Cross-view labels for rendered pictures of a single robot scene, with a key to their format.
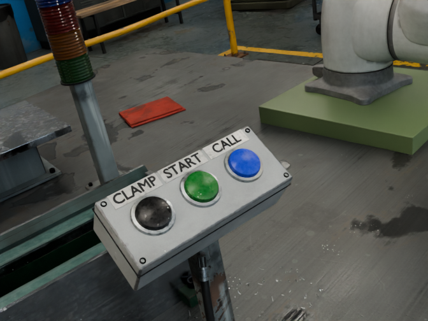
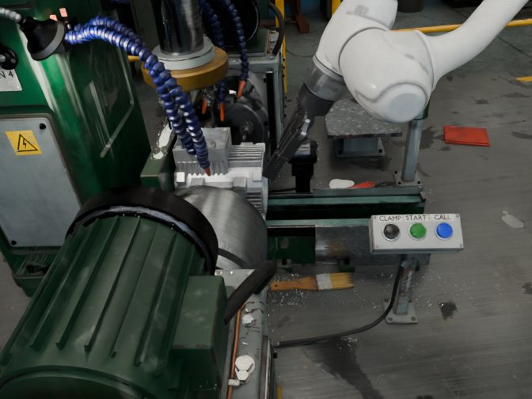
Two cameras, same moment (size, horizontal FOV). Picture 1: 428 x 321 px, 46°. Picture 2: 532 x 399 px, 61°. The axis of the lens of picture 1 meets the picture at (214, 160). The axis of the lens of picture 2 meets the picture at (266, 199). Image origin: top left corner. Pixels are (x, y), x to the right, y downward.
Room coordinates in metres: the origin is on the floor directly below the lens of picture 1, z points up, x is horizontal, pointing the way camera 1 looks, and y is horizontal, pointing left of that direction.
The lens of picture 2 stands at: (-0.31, -0.16, 1.67)
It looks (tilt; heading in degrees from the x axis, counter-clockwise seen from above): 37 degrees down; 38
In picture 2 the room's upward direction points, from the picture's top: 4 degrees counter-clockwise
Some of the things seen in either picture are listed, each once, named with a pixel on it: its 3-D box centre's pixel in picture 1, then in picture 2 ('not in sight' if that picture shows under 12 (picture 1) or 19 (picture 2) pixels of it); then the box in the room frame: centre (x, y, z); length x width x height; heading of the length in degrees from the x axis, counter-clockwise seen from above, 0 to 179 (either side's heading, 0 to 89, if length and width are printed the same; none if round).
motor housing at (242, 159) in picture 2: not in sight; (225, 183); (0.37, 0.49, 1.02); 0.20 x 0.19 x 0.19; 122
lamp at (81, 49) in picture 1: (67, 42); not in sight; (0.91, 0.21, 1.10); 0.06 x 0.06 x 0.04
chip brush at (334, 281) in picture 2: not in sight; (312, 283); (0.36, 0.24, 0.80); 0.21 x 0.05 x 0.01; 129
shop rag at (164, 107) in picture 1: (151, 111); (465, 135); (1.27, 0.14, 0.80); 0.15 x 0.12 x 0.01; 111
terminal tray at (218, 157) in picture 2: not in sight; (204, 151); (0.34, 0.53, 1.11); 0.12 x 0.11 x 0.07; 122
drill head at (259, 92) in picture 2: not in sight; (233, 113); (0.64, 0.68, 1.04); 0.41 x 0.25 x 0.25; 33
